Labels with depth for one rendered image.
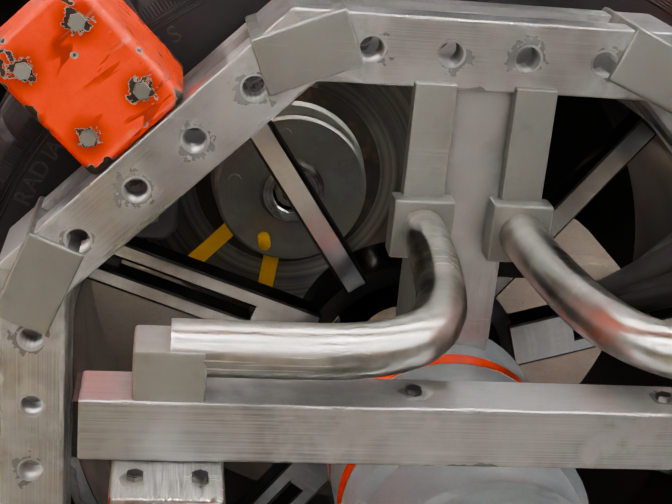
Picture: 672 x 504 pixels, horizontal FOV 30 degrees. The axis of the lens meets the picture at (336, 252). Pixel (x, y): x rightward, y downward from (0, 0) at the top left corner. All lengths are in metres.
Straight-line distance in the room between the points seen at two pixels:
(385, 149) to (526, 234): 0.60
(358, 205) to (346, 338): 0.71
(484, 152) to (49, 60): 0.25
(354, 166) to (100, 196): 0.56
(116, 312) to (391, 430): 2.45
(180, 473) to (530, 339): 0.40
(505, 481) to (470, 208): 0.17
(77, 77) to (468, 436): 0.29
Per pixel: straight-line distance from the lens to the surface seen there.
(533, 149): 0.73
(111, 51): 0.69
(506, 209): 0.73
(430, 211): 0.72
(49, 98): 0.70
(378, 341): 0.56
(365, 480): 0.69
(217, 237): 1.30
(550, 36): 0.72
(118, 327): 2.93
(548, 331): 0.90
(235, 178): 1.23
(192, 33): 0.78
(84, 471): 0.90
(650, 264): 0.70
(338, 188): 1.25
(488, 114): 0.73
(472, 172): 0.74
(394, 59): 0.70
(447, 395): 0.58
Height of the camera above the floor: 1.24
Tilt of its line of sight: 21 degrees down
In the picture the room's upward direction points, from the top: 5 degrees clockwise
